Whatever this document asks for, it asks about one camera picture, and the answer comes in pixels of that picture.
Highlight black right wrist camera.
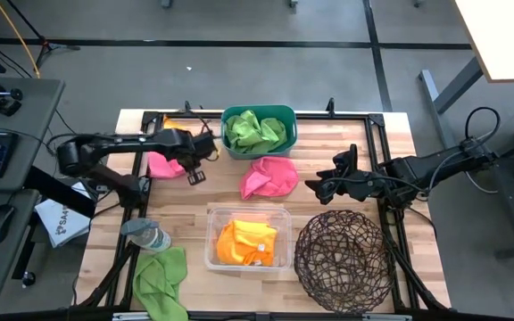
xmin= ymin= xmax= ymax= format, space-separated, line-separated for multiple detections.
xmin=335 ymin=143 xmax=359 ymax=177

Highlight black metal rig frame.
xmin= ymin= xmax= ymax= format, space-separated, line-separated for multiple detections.
xmin=71 ymin=100 xmax=452 ymax=321

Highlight light table with grey legs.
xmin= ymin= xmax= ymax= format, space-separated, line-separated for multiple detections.
xmin=419 ymin=0 xmax=514 ymax=151

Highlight orange and yellow cloths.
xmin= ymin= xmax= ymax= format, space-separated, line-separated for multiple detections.
xmin=215 ymin=218 xmax=279 ymax=268

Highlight yellow microfiber towel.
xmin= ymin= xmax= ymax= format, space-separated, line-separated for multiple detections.
xmin=162 ymin=116 xmax=189 ymax=131

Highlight grey desk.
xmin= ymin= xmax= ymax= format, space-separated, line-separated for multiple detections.
xmin=0 ymin=76 xmax=66 ymax=300

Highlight white printed paper bag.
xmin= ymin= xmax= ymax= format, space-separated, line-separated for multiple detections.
xmin=33 ymin=180 xmax=93 ymax=249

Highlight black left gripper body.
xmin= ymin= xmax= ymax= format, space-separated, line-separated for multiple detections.
xmin=167 ymin=131 xmax=219 ymax=173

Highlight dark wire basket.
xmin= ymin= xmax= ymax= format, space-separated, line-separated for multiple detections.
xmin=293 ymin=209 xmax=396 ymax=315

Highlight yellow cable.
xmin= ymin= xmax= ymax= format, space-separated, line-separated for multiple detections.
xmin=0 ymin=0 xmax=42 ymax=79

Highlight teal plastic basket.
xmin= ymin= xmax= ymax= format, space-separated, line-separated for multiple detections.
xmin=220 ymin=104 xmax=299 ymax=161

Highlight black flat bar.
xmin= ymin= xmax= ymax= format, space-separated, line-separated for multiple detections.
xmin=24 ymin=165 xmax=97 ymax=218

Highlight black tripod stand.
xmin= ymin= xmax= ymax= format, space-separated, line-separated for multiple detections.
xmin=4 ymin=0 xmax=80 ymax=68

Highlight green microfiber towel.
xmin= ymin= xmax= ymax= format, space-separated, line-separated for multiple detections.
xmin=131 ymin=246 xmax=190 ymax=321
xmin=224 ymin=110 xmax=288 ymax=154

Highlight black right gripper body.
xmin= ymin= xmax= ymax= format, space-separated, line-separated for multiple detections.
xmin=327 ymin=168 xmax=392 ymax=202

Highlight clear plastic bin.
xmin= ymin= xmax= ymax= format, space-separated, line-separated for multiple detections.
xmin=203 ymin=205 xmax=294 ymax=273

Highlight pink microfiber towel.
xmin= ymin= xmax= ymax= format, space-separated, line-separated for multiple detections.
xmin=238 ymin=155 xmax=301 ymax=201
xmin=146 ymin=151 xmax=187 ymax=180

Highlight plastic water bottle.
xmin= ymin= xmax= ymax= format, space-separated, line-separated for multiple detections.
xmin=120 ymin=217 xmax=172 ymax=253

